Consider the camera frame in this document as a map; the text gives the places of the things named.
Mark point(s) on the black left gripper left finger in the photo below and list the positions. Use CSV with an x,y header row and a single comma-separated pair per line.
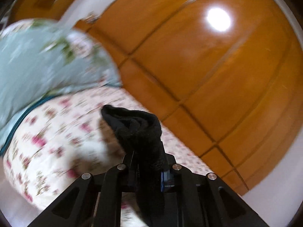
x,y
91,200

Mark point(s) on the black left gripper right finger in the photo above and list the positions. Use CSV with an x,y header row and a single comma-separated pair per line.
x,y
196,200

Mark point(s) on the black pants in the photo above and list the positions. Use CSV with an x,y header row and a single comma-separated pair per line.
x,y
139,134

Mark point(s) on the wooden wardrobe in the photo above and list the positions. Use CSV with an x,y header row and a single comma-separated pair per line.
x,y
225,76

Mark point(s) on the light blue floral pillow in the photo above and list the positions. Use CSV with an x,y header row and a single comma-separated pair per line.
x,y
42,59

